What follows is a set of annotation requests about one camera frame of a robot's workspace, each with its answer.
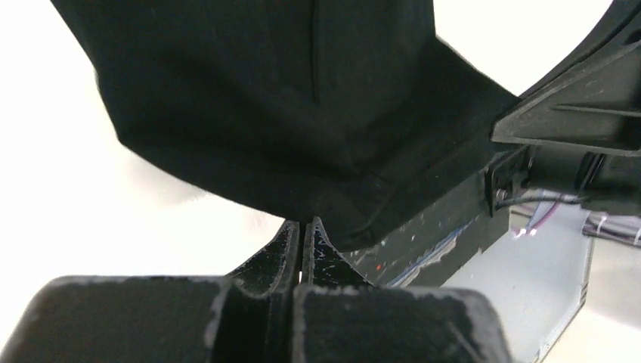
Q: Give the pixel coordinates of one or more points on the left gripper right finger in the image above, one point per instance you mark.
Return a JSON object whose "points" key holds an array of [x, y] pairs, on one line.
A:
{"points": [[339, 316]]}

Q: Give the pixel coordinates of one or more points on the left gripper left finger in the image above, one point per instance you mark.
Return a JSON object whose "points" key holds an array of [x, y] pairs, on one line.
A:
{"points": [[243, 316]]}

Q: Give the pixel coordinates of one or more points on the black t shirt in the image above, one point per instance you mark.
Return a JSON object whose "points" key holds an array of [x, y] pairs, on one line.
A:
{"points": [[350, 111]]}

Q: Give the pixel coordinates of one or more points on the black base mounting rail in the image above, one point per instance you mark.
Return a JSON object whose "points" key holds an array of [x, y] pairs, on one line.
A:
{"points": [[436, 243]]}

